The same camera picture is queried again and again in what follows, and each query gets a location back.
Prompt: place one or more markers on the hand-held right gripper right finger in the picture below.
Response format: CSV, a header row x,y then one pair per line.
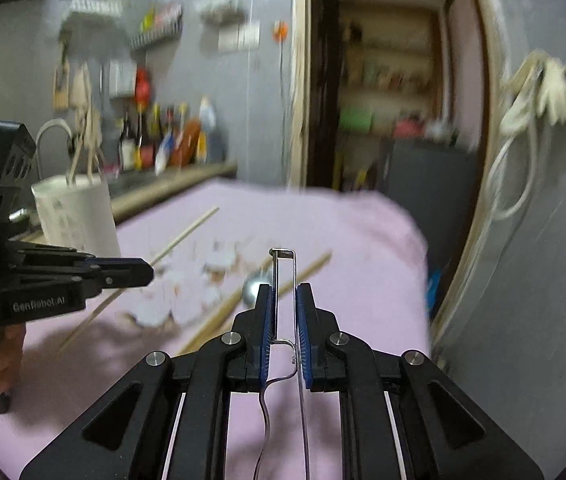
x,y
304,340

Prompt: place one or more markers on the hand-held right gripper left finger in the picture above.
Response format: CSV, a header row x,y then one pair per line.
x,y
265,340

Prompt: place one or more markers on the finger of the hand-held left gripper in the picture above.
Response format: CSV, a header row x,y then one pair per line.
x,y
53,253
118,280

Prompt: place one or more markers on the white plastic utensil holder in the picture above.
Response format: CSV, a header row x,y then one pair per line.
x,y
75,220

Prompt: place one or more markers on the metal spoon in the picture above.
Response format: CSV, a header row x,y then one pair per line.
x,y
253,290

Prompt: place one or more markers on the person's left hand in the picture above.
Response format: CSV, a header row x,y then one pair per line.
x,y
9,355

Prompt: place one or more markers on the pink floral blanket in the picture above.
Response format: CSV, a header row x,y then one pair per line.
x,y
313,220

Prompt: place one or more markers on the steel faucet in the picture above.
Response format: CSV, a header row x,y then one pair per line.
x,y
50,127

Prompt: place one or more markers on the dark pump bottle white label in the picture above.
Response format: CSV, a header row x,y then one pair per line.
x,y
127,147

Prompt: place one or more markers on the dark sauce bottle yellow label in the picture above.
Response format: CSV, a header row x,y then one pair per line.
x,y
146,145

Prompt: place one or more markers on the beige hanging towel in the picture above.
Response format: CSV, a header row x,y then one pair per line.
x,y
85,105

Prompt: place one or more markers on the orange snack bag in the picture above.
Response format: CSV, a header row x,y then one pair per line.
x,y
189,142

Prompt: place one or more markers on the wooden cutting board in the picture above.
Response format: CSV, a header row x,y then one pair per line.
x,y
61,87

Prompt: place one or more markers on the red plastic bag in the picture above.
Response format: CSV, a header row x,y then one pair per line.
x,y
143,87

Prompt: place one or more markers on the grey cabinet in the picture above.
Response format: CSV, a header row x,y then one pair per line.
x,y
433,195

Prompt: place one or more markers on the green box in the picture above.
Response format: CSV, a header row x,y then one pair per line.
x,y
356,120

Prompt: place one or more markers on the red cloth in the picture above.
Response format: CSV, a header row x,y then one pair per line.
x,y
409,128

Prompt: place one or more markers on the green snack packet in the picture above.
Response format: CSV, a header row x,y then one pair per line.
x,y
149,19

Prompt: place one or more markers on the red snack packet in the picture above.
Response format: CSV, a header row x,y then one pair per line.
x,y
169,13

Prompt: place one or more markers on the clear bag of dried goods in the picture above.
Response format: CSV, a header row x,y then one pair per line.
x,y
220,10

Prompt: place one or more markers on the wooden shelf unit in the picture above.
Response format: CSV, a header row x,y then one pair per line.
x,y
388,60

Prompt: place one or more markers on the cream rubber gloves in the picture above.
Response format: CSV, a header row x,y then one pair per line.
x,y
553,90

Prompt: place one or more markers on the white plastic wall box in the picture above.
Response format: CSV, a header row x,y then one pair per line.
x,y
122,78

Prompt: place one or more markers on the white slotted wall basket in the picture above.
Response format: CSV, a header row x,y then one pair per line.
x,y
94,6

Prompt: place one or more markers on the worn wooden door frame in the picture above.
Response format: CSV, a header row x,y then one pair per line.
x,y
300,85

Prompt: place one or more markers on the white wall switch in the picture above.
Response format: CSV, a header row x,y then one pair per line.
x,y
228,40

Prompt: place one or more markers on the white wall socket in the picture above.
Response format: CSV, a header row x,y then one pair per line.
x,y
249,36

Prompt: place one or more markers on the orange wall hook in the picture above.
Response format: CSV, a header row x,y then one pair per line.
x,y
280,31

